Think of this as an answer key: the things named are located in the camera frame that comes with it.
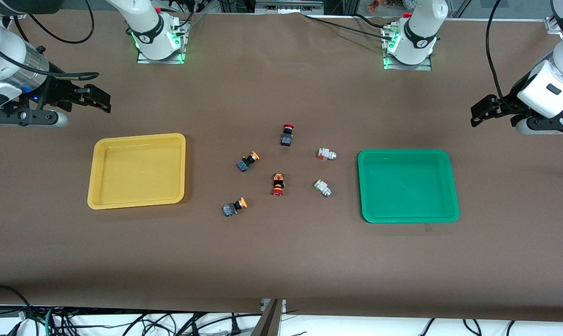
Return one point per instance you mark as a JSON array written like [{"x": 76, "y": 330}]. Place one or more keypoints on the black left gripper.
[{"x": 503, "y": 103}]

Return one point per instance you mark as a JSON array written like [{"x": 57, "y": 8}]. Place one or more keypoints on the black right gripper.
[{"x": 59, "y": 92}]

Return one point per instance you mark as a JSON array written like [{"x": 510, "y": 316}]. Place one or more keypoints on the yellow push button blue base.
[
  {"x": 233, "y": 207},
  {"x": 247, "y": 162}
]

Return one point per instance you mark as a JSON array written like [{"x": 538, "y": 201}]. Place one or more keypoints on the white push button green base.
[{"x": 322, "y": 187}]

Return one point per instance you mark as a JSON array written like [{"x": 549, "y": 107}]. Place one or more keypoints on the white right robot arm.
[{"x": 6, "y": 56}]

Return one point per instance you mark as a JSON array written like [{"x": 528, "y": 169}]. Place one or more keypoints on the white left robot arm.
[{"x": 549, "y": 79}]

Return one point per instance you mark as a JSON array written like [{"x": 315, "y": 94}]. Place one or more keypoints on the yellow plastic tray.
[{"x": 137, "y": 171}]

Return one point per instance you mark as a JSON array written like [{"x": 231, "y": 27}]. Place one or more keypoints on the green plastic tray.
[{"x": 408, "y": 185}]

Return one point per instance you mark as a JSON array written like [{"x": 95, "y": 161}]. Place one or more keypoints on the white push button orange base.
[{"x": 326, "y": 154}]

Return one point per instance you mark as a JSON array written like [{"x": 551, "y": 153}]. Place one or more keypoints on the red push button blue base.
[{"x": 287, "y": 136}]

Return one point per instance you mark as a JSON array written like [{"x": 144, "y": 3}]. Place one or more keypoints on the red push button orange base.
[{"x": 277, "y": 184}]

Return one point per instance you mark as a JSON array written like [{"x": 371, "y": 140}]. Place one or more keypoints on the brown table cover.
[{"x": 281, "y": 261}]

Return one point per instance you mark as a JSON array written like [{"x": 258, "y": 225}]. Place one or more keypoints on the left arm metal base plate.
[{"x": 389, "y": 63}]

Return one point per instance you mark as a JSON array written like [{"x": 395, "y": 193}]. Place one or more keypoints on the aluminium corner frame profile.
[{"x": 552, "y": 24}]

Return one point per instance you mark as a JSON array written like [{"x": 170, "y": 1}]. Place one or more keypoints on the grey metal rail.
[{"x": 288, "y": 6}]

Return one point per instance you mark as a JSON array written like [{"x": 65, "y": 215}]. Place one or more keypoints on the aluminium frame post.
[{"x": 273, "y": 319}]

